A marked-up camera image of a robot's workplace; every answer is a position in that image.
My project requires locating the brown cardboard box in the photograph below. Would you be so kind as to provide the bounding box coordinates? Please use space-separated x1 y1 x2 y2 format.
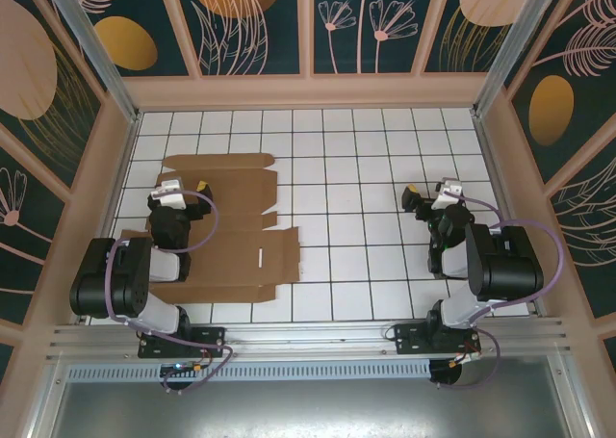
118 152 303 305

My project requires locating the small circuit board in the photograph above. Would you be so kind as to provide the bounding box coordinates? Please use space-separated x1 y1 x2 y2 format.
161 360 206 377

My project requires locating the grey metal sheet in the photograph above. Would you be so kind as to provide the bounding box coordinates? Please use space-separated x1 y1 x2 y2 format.
26 355 596 438

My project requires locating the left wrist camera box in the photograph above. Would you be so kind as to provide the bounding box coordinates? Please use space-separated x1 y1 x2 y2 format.
147 178 190 212

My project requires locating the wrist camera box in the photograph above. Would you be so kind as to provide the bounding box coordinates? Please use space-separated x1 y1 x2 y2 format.
147 178 190 212
434 177 464 212

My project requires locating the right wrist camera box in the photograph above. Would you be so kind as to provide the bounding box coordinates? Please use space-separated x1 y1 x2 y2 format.
434 177 464 212

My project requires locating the thin aluminium side rail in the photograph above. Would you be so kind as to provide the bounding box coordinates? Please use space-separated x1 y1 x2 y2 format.
473 113 548 317

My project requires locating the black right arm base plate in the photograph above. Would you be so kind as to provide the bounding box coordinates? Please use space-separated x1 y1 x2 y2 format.
393 322 482 356

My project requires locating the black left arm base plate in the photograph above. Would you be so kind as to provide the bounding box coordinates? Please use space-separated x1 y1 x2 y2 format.
138 325 227 360

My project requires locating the yellow wire connector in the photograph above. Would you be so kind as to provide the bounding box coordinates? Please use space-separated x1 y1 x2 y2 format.
449 348 483 368

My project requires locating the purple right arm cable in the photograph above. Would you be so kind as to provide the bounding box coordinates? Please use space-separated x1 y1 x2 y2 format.
435 192 565 391

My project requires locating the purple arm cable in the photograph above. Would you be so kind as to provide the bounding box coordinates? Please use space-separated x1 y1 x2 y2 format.
435 192 565 391
106 190 236 396

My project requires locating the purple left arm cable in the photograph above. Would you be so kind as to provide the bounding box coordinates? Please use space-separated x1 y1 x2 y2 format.
106 190 236 396

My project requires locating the aluminium table rail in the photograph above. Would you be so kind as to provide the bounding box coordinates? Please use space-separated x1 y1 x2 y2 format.
45 316 573 362

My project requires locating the aluminium frame post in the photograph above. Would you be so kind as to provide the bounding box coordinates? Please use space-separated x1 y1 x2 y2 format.
471 0 565 117
38 0 141 124

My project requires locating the grey slotted cable duct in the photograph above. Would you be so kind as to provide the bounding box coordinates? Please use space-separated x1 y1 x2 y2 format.
65 359 433 382

